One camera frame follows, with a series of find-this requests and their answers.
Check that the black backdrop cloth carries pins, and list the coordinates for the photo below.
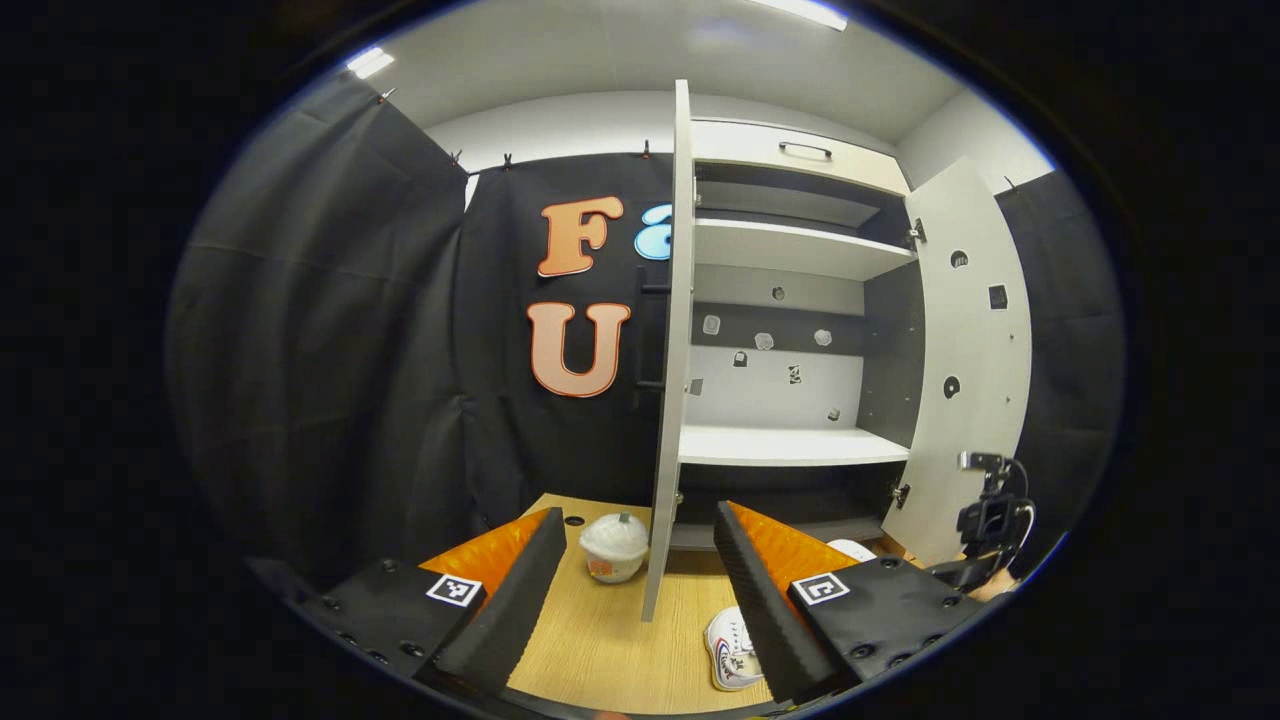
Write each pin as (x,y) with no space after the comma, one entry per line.
(330,330)

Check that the white striped shoe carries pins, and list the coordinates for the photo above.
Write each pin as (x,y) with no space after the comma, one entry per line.
(852,550)
(728,650)

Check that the white lidded cup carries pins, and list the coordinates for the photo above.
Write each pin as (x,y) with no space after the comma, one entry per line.
(613,548)

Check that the white shoe cabinet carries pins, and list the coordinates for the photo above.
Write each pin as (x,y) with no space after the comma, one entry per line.
(790,250)

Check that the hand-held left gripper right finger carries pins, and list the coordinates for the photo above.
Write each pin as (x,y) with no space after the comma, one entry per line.
(755,600)

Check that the ceiling light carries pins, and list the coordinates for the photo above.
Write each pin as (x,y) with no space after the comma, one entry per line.
(805,12)
(370,62)

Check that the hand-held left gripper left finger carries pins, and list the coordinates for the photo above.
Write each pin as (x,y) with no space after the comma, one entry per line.
(520,600)

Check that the white cabinet door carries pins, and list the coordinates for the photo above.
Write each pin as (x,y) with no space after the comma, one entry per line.
(672,400)
(975,400)

